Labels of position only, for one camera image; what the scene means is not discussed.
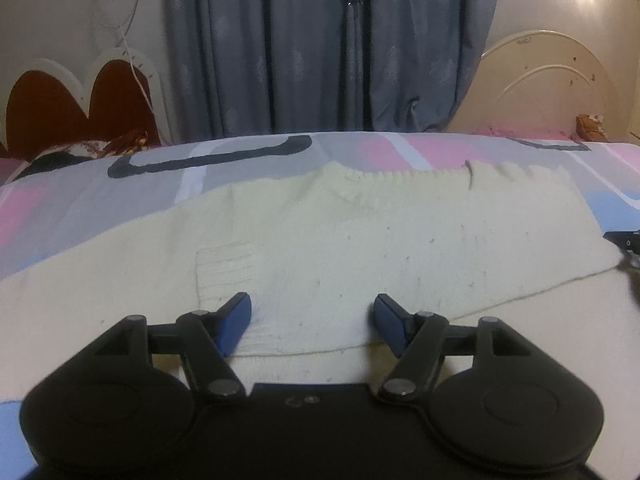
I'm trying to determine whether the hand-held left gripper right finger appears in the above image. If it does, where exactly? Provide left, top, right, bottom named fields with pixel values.
left=372, top=293, right=522, bottom=405

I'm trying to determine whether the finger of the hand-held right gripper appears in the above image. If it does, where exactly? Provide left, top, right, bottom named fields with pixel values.
left=602, top=229, right=640, bottom=261

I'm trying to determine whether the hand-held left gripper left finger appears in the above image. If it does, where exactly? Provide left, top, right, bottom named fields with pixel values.
left=93, top=292, right=252, bottom=404

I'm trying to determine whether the cream knit sweater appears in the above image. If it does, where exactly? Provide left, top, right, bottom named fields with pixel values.
left=165, top=160, right=624, bottom=359

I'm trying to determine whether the brown stuffed object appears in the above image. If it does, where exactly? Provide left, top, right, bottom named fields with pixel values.
left=575, top=114, right=608, bottom=144

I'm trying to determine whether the cream round headboard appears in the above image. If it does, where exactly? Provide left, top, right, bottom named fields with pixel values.
left=444, top=30, right=626, bottom=142

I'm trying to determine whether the patterned pink blue grey bedsheet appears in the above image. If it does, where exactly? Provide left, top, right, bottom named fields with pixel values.
left=0, top=131, right=640, bottom=466

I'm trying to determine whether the floral patterned pillow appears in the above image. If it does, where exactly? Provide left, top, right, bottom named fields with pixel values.
left=4, top=129, right=150, bottom=181

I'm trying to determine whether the red heart-shaped headboard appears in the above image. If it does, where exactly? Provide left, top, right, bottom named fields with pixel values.
left=0, top=46, right=172, bottom=161

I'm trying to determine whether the grey blue curtain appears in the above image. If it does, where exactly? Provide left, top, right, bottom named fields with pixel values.
left=161, top=0, right=503, bottom=142

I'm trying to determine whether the white hanging cable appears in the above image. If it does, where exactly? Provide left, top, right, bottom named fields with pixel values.
left=93, top=0, right=154, bottom=111

